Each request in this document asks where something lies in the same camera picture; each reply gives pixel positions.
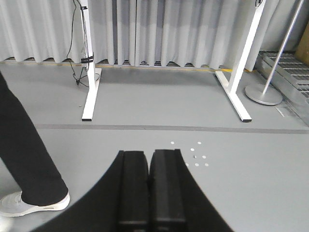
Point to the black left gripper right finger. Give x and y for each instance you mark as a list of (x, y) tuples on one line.
[(166, 205)]

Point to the white grey sneaker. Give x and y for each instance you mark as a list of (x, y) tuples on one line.
[(12, 205)]

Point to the silver floor lamp stand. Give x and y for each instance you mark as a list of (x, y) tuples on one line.
[(270, 79)]

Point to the black trouser leg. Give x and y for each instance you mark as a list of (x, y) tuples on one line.
[(25, 155)]

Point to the white table leg right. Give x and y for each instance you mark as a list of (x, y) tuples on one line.
[(246, 34)]

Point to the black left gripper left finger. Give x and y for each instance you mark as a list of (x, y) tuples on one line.
[(134, 198)]

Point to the white table leg left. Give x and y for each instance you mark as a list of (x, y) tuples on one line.
[(93, 73)]

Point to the white table leg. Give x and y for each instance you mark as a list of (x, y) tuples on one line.
[(93, 73), (246, 34)]

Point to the white pleated curtain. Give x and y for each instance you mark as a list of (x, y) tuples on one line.
[(200, 32)]

